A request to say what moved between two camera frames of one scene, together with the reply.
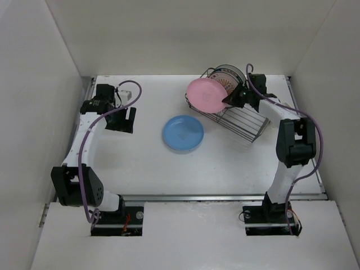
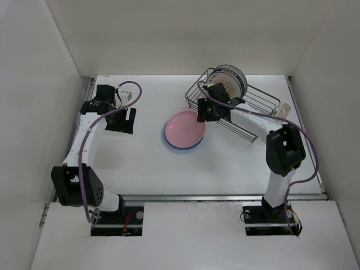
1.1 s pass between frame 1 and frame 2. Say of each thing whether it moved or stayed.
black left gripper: stayed
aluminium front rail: stayed
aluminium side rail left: stayed
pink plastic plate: moved
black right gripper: moved
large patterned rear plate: stayed
